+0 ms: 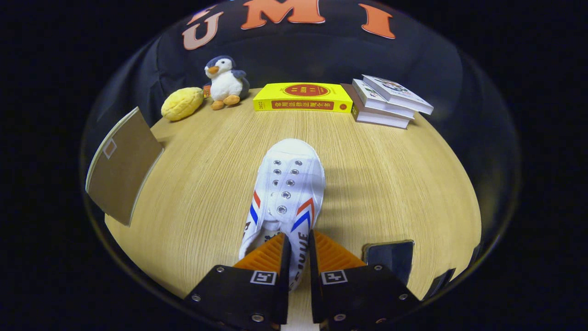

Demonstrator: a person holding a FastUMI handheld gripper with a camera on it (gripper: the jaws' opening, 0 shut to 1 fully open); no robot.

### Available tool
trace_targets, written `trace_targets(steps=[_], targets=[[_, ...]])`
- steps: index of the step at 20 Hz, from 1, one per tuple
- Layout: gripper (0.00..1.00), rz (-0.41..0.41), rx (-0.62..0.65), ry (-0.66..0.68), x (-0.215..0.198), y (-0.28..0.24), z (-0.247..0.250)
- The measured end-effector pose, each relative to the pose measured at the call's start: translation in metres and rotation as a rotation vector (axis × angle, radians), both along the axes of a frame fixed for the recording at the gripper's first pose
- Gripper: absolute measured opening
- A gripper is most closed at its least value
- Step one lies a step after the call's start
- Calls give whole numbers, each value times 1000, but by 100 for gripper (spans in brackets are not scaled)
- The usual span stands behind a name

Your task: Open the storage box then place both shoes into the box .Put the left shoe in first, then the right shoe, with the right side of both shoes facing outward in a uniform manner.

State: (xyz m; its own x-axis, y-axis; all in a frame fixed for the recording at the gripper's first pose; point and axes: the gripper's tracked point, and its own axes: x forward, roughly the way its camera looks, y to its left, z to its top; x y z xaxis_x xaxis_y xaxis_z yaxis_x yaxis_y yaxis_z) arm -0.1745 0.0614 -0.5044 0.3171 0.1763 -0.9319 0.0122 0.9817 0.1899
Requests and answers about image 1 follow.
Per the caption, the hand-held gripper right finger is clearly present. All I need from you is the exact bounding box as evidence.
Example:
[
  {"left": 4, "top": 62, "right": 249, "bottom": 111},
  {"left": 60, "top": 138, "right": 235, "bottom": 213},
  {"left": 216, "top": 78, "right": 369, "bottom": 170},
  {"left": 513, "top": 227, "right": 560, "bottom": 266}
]
[{"left": 309, "top": 230, "right": 421, "bottom": 331}]

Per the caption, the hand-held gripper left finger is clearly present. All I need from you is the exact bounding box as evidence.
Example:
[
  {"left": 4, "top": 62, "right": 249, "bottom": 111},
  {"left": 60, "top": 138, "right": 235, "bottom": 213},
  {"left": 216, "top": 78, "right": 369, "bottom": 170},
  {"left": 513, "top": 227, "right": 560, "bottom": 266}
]
[{"left": 184, "top": 232, "right": 291, "bottom": 331}]

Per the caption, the white canvas shoe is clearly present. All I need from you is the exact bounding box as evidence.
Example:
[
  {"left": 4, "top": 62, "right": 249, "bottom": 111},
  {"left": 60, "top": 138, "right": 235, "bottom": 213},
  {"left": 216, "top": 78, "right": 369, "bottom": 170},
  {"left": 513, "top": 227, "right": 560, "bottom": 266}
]
[{"left": 238, "top": 138, "right": 326, "bottom": 291}]

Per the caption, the brown fabric storage box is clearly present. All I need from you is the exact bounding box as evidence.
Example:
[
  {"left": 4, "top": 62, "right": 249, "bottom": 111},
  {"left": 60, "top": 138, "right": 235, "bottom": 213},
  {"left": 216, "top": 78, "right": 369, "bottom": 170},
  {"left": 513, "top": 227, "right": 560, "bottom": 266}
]
[{"left": 85, "top": 107, "right": 164, "bottom": 227}]

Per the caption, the black smartphone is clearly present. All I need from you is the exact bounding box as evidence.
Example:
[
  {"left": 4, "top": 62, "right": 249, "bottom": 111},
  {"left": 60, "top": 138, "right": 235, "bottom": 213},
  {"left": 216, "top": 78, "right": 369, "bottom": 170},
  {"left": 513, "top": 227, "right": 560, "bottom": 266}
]
[{"left": 363, "top": 240, "right": 415, "bottom": 285}]

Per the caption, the brown cover book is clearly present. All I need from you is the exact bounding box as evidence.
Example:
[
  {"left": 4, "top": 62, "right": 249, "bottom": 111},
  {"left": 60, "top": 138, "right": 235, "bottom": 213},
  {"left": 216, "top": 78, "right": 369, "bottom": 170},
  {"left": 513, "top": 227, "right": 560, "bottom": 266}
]
[{"left": 342, "top": 84, "right": 411, "bottom": 129}]

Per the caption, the thick yellow book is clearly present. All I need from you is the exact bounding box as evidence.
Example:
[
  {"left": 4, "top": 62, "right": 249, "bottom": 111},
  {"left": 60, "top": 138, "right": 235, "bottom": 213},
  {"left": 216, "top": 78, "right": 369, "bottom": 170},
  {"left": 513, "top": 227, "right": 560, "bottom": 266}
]
[{"left": 253, "top": 83, "right": 353, "bottom": 113}]

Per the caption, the white paperback book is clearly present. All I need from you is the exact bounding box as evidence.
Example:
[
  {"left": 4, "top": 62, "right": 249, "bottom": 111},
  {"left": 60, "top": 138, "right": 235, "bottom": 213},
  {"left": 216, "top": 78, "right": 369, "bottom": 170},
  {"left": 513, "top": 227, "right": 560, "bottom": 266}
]
[{"left": 352, "top": 79, "right": 416, "bottom": 120}]

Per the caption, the yellow round plush toy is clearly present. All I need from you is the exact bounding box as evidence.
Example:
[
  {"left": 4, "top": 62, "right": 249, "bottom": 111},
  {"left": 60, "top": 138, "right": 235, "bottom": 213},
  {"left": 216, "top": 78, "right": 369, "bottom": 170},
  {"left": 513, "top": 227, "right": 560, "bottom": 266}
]
[{"left": 161, "top": 87, "right": 205, "bottom": 122}]

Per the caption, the penguin plush toy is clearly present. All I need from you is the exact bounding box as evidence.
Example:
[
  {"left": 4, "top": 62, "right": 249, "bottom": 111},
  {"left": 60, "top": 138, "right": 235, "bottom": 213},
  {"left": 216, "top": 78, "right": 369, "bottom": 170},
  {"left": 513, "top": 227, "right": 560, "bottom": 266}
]
[{"left": 204, "top": 56, "right": 250, "bottom": 111}]

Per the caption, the white illustrated cover book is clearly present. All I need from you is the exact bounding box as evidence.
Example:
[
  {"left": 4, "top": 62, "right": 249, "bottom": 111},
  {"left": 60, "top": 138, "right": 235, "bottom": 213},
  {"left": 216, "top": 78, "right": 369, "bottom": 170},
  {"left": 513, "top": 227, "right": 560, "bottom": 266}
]
[{"left": 362, "top": 74, "right": 434, "bottom": 115}]

